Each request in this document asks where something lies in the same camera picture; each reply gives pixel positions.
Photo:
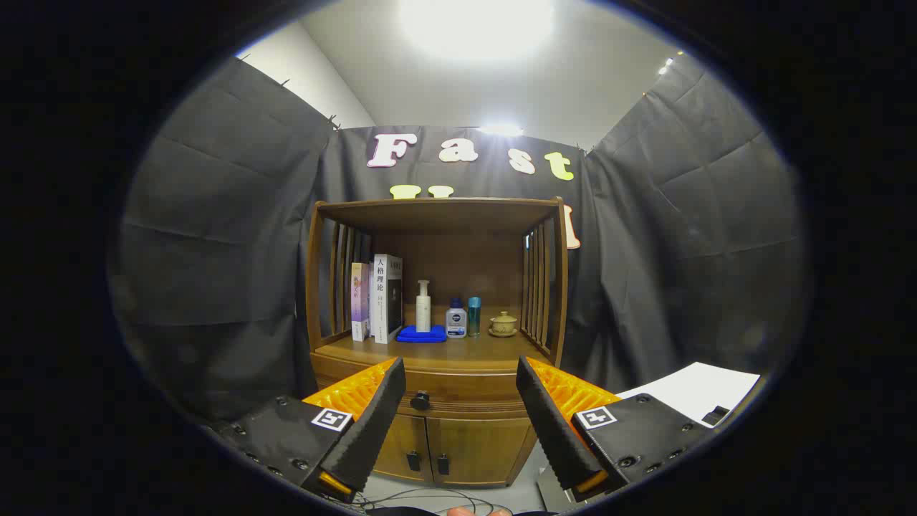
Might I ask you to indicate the blue folded cloth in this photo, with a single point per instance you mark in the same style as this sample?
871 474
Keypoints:
412 336

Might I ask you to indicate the yellow lidded teacup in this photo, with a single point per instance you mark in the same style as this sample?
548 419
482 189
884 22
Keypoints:
503 325

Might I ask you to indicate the teal bottle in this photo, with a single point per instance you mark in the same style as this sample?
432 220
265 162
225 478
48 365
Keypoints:
474 315

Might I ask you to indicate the wooden drawer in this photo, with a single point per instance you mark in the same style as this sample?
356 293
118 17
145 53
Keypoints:
458 387

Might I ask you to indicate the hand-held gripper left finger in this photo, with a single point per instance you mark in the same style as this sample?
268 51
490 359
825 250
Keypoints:
372 430

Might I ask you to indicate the white bottle with blue pump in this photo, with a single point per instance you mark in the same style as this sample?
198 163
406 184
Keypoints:
455 322

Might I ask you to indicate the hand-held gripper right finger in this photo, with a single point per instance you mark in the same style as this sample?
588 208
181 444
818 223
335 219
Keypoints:
555 430

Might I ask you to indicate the white board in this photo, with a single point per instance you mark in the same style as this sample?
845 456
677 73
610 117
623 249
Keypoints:
688 390

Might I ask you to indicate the white book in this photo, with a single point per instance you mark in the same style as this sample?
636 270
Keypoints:
381 301

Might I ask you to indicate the black drawer knob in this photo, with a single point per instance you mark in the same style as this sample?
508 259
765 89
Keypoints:
420 400

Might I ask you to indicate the purple book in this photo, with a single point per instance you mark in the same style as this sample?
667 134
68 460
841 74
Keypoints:
359 301

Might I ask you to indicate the wooden cabinet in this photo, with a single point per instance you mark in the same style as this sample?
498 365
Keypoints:
466 258

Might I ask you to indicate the wooden cabinet door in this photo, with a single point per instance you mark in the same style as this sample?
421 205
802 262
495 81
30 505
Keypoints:
480 448
401 441

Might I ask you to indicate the wooden countertop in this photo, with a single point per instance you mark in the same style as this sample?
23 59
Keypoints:
473 351

